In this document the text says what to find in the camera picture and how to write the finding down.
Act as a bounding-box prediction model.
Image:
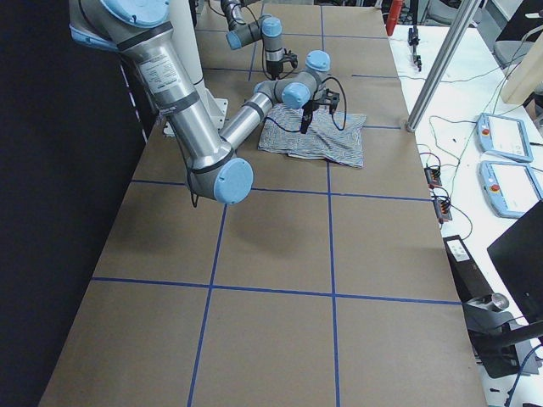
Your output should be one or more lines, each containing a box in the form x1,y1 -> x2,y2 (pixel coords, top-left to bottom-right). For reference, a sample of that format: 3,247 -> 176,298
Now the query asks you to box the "orange relay module far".
424,166 -> 442,189

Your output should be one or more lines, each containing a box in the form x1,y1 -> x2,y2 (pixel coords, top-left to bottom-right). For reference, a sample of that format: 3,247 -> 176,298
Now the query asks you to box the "striped polo shirt white collar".
258,104 -> 367,168

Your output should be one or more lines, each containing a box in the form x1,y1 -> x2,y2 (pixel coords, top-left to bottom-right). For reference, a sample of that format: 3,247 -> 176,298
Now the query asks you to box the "orange relay module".
433,196 -> 452,225
424,166 -> 442,189

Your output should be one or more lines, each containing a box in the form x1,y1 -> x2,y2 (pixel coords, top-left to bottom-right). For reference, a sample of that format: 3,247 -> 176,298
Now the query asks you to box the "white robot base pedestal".
151,1 -> 230,154

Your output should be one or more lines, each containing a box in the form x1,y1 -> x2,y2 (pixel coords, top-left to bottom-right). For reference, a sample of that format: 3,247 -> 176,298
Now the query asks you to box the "orange relay module near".
433,196 -> 452,225

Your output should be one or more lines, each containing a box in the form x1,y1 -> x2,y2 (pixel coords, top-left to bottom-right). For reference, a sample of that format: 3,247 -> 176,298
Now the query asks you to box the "red cylinder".
385,0 -> 404,36

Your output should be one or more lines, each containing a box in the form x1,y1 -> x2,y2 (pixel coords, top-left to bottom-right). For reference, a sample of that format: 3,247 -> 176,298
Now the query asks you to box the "blue teach pendant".
476,113 -> 534,163
479,160 -> 542,219

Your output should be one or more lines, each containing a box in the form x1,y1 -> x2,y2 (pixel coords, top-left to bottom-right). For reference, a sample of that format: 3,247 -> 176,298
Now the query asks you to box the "near blue teach pendant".
479,160 -> 542,219

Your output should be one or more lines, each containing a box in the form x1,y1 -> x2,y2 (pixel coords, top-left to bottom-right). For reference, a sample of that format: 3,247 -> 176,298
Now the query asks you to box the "aluminium frame post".
406,0 -> 479,132

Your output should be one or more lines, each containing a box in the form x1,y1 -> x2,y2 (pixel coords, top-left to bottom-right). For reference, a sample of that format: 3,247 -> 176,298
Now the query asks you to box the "black reacher tool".
408,23 -> 423,72

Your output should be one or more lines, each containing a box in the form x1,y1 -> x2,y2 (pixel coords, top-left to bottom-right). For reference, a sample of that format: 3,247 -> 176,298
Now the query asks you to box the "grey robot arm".
220,1 -> 298,81
69,1 -> 339,204

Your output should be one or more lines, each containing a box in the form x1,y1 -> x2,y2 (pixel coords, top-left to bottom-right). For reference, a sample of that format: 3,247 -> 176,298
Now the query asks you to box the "far blue teach pendant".
476,113 -> 534,163

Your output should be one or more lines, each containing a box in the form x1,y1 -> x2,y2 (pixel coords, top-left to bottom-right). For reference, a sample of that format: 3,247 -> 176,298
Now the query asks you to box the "black box with label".
443,235 -> 494,303

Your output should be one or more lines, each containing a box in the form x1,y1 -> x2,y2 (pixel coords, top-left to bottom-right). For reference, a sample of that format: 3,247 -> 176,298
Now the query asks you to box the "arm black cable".
184,74 -> 349,209
211,0 -> 298,73

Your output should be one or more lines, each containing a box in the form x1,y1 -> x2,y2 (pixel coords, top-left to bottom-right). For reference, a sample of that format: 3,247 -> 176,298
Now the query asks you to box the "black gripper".
265,48 -> 299,79
299,88 -> 340,134

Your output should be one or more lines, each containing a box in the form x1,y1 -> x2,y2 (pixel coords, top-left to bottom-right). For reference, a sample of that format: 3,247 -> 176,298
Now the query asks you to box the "black monitor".
487,202 -> 543,323

